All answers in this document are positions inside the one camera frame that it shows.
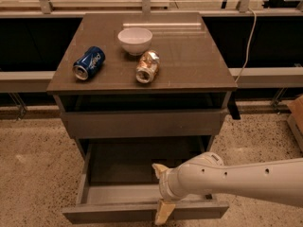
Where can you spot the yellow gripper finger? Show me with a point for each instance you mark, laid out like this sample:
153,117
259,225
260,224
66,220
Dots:
164,210
160,171

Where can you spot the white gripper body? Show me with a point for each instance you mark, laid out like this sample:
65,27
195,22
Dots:
164,183

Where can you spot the grey drawer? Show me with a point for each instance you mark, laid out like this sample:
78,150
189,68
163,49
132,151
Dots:
118,183
91,125

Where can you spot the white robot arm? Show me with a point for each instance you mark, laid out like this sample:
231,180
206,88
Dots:
277,181

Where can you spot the grey top drawer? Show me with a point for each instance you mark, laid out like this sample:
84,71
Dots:
91,125

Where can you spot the grey drawer cabinet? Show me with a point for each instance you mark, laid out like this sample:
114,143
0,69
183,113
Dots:
192,73

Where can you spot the crumpled gold can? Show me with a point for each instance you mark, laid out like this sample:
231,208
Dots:
147,67

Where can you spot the blue pepsi can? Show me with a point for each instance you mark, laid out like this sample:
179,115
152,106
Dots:
89,63

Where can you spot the white ceramic bowl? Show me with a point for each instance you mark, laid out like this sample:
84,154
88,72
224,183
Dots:
135,40

